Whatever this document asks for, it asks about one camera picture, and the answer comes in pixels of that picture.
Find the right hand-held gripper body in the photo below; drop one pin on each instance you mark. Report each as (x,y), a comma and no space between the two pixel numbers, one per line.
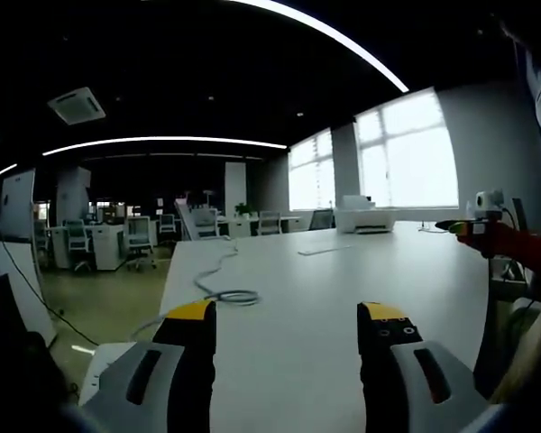
(489,205)

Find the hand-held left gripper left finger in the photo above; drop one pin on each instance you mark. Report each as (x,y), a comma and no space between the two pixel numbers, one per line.
(131,383)

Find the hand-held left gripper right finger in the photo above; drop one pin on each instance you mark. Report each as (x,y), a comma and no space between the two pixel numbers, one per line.
(437,388)

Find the white power strip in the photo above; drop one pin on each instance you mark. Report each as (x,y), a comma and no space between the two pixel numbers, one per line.
(106,374)

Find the long ceiling light strip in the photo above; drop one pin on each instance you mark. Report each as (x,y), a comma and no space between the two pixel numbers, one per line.
(162,142)
(342,40)

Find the large office window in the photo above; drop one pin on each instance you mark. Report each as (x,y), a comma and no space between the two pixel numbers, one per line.
(311,173)
(408,153)

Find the white printer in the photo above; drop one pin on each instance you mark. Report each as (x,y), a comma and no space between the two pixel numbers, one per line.
(363,216)

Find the person's beige clothing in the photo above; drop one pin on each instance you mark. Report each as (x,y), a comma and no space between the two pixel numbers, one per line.
(532,361)

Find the white cabinet desk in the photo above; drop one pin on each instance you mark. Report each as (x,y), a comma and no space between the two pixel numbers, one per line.
(110,245)

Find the white office desk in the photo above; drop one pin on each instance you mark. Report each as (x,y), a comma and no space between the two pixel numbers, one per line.
(22,288)

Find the white mesh office chair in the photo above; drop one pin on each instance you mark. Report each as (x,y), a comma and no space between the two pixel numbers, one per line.
(205,222)
(167,223)
(140,239)
(78,236)
(269,222)

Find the white table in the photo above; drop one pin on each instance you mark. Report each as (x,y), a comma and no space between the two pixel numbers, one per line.
(320,293)

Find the tilted white panel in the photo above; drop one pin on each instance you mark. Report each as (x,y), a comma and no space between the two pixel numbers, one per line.
(186,217)

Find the green potted plant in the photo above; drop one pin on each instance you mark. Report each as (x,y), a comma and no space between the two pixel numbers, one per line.
(241,209)

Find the white whiteboard on stand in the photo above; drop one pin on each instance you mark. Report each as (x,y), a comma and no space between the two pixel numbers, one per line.
(18,205)

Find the ceiling air conditioner unit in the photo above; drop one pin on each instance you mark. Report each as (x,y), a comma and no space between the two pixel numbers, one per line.
(76,106)

